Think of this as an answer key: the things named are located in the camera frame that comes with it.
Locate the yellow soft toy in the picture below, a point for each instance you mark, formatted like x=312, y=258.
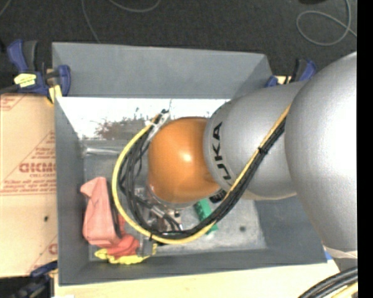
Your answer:
x=126, y=260

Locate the pink cloth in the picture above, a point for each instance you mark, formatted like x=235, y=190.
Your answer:
x=96, y=210

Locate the grey metal bin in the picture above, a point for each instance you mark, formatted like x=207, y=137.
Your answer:
x=161, y=73

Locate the red cloth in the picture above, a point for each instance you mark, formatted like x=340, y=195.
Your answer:
x=127, y=244

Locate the brown cardboard board red print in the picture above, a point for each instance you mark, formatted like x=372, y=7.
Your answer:
x=25, y=141

